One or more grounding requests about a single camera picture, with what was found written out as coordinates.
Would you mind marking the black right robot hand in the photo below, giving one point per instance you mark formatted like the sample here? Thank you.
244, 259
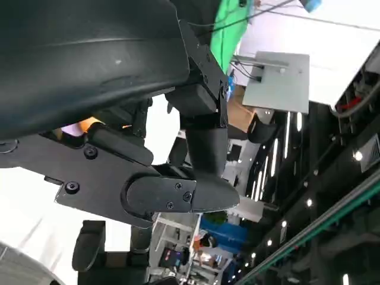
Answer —
89, 246

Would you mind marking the small blue plastic item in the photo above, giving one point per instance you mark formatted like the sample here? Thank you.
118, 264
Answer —
231, 87

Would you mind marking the green cloth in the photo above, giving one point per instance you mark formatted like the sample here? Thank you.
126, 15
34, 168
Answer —
228, 35

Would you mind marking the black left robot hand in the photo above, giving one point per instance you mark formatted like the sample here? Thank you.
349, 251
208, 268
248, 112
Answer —
89, 59

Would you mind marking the orange white toy bread roll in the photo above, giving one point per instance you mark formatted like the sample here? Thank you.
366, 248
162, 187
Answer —
89, 124

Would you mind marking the lilac plate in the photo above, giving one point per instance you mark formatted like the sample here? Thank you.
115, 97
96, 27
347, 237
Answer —
71, 130

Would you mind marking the grey metal panel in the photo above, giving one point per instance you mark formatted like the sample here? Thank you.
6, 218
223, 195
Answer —
279, 83

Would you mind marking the blue storage box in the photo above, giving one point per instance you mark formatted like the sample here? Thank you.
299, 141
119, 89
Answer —
225, 233

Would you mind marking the brown cardboard box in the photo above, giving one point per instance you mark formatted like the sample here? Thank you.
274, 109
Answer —
240, 110

